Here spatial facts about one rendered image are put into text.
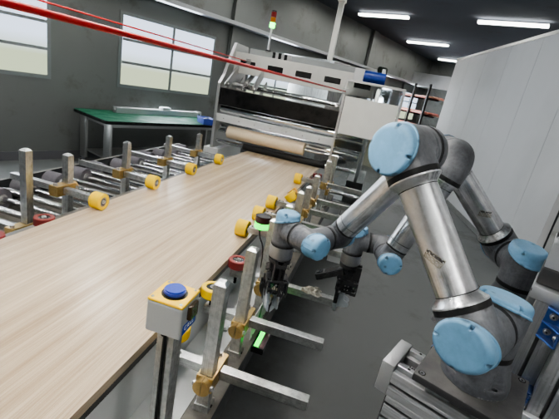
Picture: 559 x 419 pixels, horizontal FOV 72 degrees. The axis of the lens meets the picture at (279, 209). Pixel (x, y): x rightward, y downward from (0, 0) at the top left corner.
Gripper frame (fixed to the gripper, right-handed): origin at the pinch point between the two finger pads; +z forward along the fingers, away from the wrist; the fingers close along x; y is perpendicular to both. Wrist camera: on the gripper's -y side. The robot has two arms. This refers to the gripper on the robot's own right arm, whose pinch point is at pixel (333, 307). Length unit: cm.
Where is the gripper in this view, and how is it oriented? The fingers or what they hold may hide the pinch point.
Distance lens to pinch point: 158.1
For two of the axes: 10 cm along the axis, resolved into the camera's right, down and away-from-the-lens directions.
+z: -1.6, 9.4, 3.1
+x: 2.6, -2.6, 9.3
